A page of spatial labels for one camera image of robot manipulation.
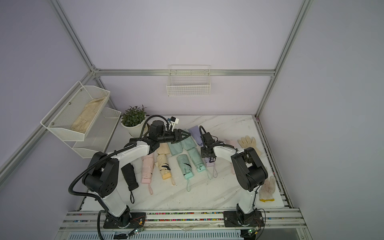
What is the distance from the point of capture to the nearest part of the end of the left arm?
714 millimetres

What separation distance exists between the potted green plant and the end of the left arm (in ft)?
0.95

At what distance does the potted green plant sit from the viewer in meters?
0.97
